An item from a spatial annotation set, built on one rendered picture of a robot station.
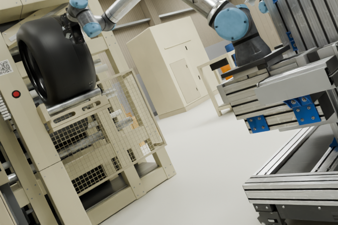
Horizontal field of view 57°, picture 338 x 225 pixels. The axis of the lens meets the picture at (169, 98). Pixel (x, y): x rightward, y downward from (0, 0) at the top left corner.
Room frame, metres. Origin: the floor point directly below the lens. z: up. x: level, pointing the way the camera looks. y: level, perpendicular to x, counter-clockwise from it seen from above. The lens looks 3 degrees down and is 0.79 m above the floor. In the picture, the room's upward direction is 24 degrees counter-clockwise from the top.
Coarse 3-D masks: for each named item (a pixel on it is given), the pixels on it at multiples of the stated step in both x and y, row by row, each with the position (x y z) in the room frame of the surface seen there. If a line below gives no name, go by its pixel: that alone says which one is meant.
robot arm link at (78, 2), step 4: (72, 0) 1.40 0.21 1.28; (76, 0) 1.41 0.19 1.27; (80, 0) 1.42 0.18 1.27; (84, 0) 1.42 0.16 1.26; (72, 4) 1.42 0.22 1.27; (76, 4) 1.41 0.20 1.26; (80, 4) 1.41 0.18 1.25; (84, 4) 1.42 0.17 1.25; (68, 8) 1.47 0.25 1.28; (72, 8) 1.44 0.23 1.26; (76, 8) 1.42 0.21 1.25; (80, 8) 1.42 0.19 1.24; (84, 8) 1.43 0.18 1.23; (88, 8) 1.45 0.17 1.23; (68, 12) 1.49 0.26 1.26; (72, 12) 1.45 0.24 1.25; (76, 12) 1.43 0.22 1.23; (72, 16) 1.49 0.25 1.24
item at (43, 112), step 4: (40, 104) 1.69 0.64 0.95; (36, 108) 1.77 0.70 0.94; (40, 108) 1.69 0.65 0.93; (44, 108) 1.69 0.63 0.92; (40, 112) 1.72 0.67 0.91; (44, 112) 1.69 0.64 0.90; (40, 116) 1.76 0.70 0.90; (44, 116) 1.69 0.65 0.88; (48, 116) 1.70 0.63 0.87; (44, 120) 1.71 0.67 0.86; (48, 120) 1.69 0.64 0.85
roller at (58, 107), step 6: (90, 90) 1.89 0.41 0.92; (96, 90) 1.89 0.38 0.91; (78, 96) 1.84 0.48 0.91; (84, 96) 1.85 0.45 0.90; (90, 96) 1.87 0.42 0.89; (60, 102) 1.79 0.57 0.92; (66, 102) 1.79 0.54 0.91; (72, 102) 1.81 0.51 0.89; (78, 102) 1.83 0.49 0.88; (48, 108) 1.74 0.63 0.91; (54, 108) 1.75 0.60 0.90; (60, 108) 1.77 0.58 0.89
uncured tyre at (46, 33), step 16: (48, 16) 1.91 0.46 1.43; (32, 32) 1.73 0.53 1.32; (48, 32) 1.74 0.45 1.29; (32, 48) 1.72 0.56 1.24; (48, 48) 1.70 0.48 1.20; (64, 48) 1.74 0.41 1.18; (80, 48) 1.78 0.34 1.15; (32, 64) 2.14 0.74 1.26; (48, 64) 1.69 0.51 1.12; (64, 64) 1.73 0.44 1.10; (80, 64) 1.78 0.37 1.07; (32, 80) 2.07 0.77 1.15; (48, 80) 1.72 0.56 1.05; (64, 80) 1.74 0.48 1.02; (80, 80) 1.80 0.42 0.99; (96, 80) 1.94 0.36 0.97; (48, 96) 1.82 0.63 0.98; (64, 96) 1.79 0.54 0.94
